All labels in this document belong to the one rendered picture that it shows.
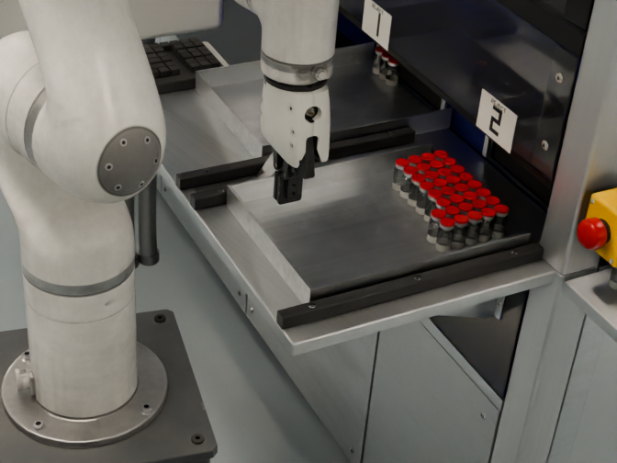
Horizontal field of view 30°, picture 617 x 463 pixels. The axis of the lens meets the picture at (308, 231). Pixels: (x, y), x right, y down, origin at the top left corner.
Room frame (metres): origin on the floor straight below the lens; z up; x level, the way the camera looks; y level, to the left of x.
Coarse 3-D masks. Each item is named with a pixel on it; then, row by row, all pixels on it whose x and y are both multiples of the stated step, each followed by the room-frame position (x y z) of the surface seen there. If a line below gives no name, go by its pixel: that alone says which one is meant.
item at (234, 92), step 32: (256, 64) 1.76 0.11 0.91; (352, 64) 1.85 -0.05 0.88; (224, 96) 1.69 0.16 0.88; (256, 96) 1.70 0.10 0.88; (352, 96) 1.73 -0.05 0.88; (384, 96) 1.74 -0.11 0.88; (256, 128) 1.60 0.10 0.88; (352, 128) 1.56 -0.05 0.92; (384, 128) 1.59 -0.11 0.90; (416, 128) 1.62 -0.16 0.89
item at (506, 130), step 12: (492, 96) 1.45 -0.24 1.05; (480, 108) 1.46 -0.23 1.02; (492, 108) 1.44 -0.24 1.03; (504, 108) 1.42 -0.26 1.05; (480, 120) 1.46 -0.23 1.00; (504, 120) 1.42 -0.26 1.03; (516, 120) 1.39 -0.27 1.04; (492, 132) 1.43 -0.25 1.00; (504, 132) 1.41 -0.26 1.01; (504, 144) 1.41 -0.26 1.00
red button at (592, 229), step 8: (584, 224) 1.20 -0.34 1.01; (592, 224) 1.20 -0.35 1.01; (600, 224) 1.20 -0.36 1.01; (584, 232) 1.20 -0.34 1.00; (592, 232) 1.19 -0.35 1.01; (600, 232) 1.19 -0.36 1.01; (584, 240) 1.19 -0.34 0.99; (592, 240) 1.19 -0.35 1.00; (600, 240) 1.19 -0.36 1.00; (592, 248) 1.19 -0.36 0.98
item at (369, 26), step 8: (368, 0) 1.75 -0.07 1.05; (368, 8) 1.75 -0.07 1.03; (376, 8) 1.73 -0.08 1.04; (368, 16) 1.75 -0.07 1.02; (376, 16) 1.73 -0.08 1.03; (384, 16) 1.71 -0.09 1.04; (368, 24) 1.75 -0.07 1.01; (376, 24) 1.72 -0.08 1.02; (384, 24) 1.71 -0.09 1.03; (368, 32) 1.74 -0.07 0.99; (384, 32) 1.70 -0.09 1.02; (376, 40) 1.72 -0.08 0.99; (384, 40) 1.70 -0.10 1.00
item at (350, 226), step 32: (352, 160) 1.47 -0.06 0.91; (384, 160) 1.49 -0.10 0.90; (256, 192) 1.39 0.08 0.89; (320, 192) 1.42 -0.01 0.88; (352, 192) 1.43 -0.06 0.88; (384, 192) 1.44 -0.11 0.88; (256, 224) 1.28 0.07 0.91; (288, 224) 1.33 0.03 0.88; (320, 224) 1.34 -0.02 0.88; (352, 224) 1.35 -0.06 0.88; (384, 224) 1.35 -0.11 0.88; (416, 224) 1.36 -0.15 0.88; (288, 256) 1.26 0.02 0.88; (320, 256) 1.26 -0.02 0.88; (352, 256) 1.27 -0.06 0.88; (384, 256) 1.28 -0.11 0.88; (416, 256) 1.28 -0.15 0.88; (448, 256) 1.25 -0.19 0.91; (480, 256) 1.27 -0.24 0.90; (320, 288) 1.15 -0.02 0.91; (352, 288) 1.17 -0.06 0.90
